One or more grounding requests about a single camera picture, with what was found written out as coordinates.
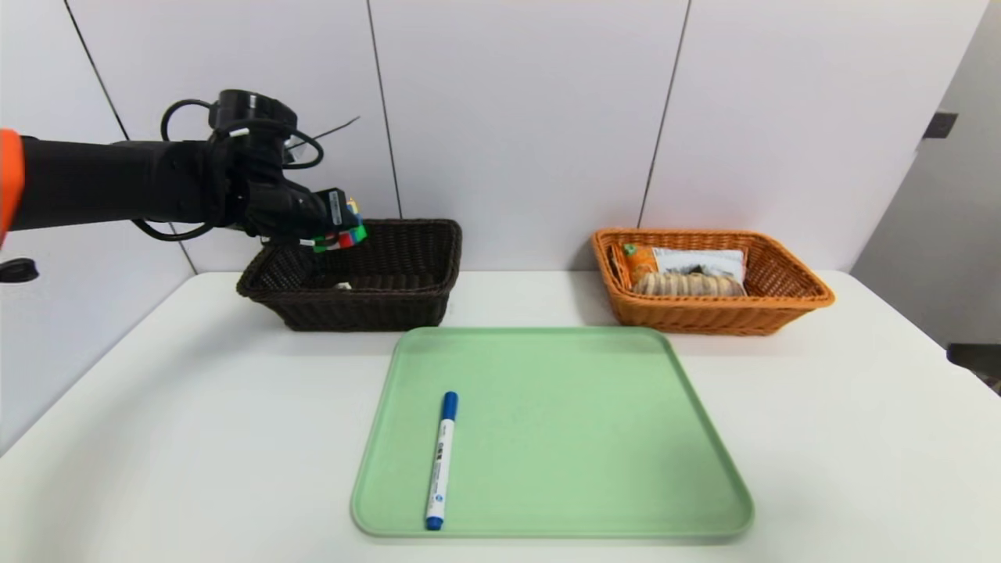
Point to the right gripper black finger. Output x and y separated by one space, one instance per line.
977 358

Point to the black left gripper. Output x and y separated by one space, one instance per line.
335 209

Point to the multicoloured puzzle cube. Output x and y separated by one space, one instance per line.
344 238

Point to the blue white marker pen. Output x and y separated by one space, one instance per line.
442 461

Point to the orange snack bag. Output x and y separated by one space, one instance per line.
696 259

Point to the striped brown bread roll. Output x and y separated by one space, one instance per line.
688 285

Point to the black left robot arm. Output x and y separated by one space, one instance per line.
117 184

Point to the dark brown wicker basket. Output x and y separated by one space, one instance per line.
375 313

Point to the orange wicker basket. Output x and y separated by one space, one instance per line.
704 317

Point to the thin black zip tie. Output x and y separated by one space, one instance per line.
336 127

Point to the black rounded robot part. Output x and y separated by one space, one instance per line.
17 270

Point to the light green plastic tray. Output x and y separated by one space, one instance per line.
586 453

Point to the black wall bracket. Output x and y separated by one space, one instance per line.
938 127

